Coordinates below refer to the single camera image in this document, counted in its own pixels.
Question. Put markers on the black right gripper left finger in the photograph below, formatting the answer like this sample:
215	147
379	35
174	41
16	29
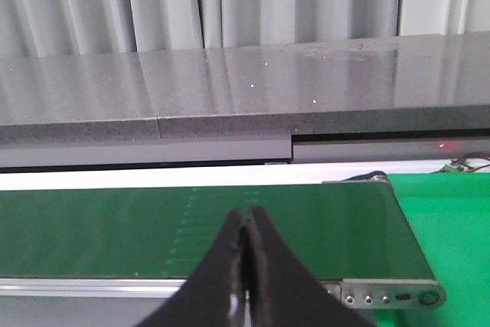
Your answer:
213	294

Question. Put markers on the grey stone counter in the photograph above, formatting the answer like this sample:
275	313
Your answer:
412	97

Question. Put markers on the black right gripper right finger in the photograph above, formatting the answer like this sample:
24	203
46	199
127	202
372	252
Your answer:
282	291

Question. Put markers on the green plastic tray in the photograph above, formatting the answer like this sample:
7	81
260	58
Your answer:
449	214

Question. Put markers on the green conveyor belt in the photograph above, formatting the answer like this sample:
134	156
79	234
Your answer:
352	235

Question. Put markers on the white pleated curtain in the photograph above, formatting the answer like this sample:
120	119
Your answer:
53	27

